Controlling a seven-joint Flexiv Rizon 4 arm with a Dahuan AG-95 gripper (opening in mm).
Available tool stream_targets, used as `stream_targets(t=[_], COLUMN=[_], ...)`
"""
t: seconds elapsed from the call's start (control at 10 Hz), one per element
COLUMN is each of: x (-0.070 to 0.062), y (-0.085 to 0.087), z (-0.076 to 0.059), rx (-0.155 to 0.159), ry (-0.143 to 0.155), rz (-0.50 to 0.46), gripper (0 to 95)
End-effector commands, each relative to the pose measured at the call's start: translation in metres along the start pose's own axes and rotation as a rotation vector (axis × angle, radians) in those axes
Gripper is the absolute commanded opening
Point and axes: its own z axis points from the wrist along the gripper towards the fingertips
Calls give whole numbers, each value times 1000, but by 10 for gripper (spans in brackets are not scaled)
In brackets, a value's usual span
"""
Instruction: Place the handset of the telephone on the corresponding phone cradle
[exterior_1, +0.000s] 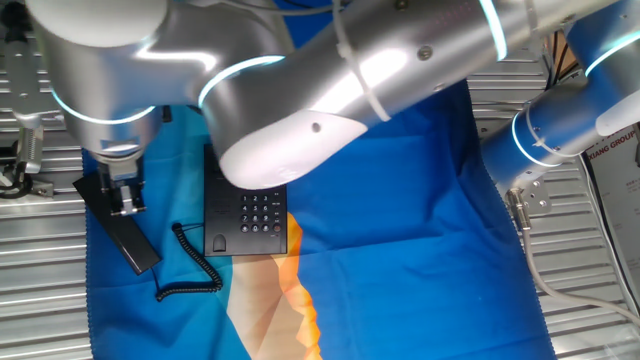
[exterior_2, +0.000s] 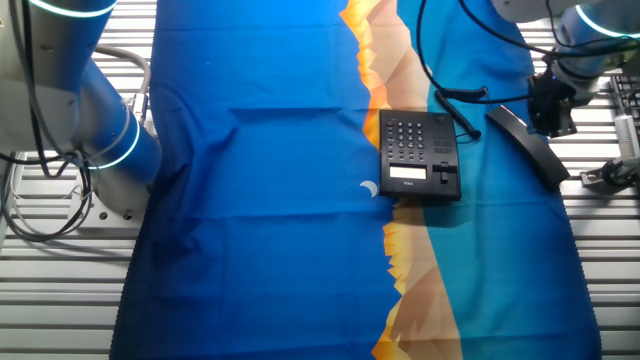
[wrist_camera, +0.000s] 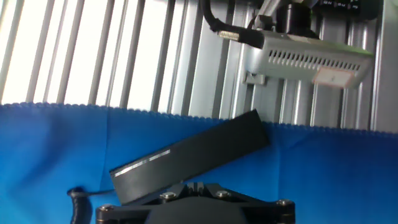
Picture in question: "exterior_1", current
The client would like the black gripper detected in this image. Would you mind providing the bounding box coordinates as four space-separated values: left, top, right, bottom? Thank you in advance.
94 154 148 218

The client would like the black telephone handset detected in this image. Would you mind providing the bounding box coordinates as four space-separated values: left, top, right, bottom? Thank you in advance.
72 170 163 277

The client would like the black telephone base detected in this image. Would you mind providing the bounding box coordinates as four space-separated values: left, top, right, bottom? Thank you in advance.
203 143 289 258

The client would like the blue mountain print cloth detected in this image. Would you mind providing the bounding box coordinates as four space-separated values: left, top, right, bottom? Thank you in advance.
80 0 558 360

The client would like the white printed sign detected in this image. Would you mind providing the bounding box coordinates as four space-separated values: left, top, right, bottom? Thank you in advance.
583 123 640 306

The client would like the black coiled telephone cord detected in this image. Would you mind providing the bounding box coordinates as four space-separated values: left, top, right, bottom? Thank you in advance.
149 222 225 303

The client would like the camera stand clamp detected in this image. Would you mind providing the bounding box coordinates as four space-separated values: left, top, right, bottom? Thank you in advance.
0 142 56 201

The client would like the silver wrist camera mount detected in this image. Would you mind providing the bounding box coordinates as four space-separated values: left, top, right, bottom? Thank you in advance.
2 37 45 132

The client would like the black cable plug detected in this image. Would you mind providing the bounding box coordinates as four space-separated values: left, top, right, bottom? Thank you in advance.
0 0 32 44

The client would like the thick grey cable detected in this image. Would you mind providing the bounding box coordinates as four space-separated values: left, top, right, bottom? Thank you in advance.
505 188 640 329

